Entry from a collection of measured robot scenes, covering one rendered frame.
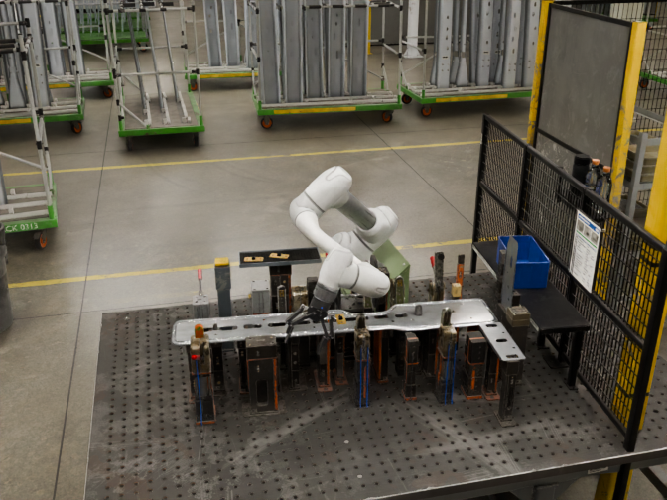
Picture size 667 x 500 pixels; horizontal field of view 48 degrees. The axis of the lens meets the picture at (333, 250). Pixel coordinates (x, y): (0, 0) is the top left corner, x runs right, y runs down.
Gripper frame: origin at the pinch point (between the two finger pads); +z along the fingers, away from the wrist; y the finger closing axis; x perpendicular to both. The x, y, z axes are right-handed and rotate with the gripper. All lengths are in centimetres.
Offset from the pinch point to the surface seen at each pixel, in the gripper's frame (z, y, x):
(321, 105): -104, -97, -704
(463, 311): -31, -68, -24
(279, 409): 33.5, -5.7, -14.4
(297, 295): -9.6, 0.6, -37.1
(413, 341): -14.9, -44.1, -5.4
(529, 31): -311, -333, -736
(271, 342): 5.7, 9.8, -8.7
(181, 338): 21, 42, -24
